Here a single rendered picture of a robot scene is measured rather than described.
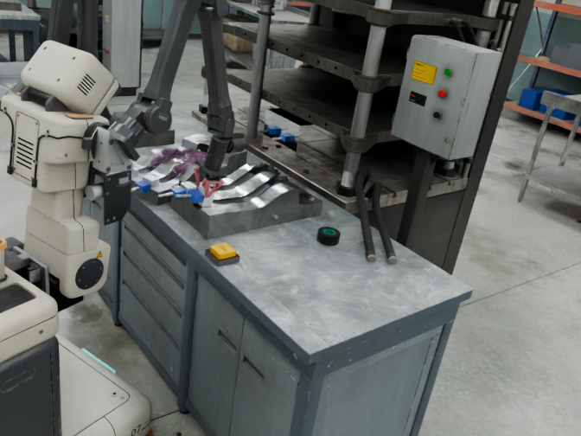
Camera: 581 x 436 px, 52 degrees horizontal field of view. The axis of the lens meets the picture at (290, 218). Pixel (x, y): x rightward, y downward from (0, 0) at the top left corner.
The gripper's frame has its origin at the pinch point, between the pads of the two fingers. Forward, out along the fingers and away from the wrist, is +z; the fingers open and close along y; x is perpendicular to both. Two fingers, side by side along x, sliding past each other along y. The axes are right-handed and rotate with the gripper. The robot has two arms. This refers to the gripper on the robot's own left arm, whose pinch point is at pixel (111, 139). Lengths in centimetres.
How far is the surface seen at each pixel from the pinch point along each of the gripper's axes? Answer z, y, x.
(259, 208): 17, -57, -10
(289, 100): 38, -12, -88
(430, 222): 92, -85, -95
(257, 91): 39, 8, -90
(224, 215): 11, -52, 3
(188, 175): 18.6, -21.0, -11.9
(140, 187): 11.6, -15.8, 6.2
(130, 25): 150, 304, -245
